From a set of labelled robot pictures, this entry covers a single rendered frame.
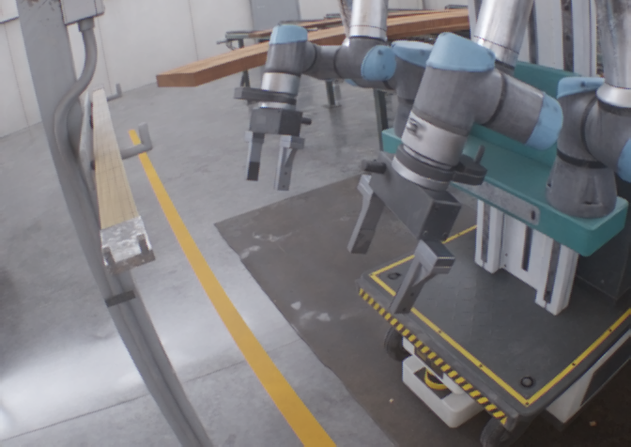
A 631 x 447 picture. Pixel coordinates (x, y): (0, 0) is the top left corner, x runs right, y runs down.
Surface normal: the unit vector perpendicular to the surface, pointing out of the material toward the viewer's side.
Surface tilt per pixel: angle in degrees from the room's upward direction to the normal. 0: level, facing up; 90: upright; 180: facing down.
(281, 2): 90
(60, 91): 90
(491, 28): 76
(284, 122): 83
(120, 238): 1
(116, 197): 1
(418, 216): 66
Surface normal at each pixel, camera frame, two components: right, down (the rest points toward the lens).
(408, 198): -0.89, -0.10
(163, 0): 0.49, 0.28
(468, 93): 0.04, 0.44
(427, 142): -0.45, 0.25
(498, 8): -0.65, 0.18
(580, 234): -0.89, 0.30
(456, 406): -0.13, -0.89
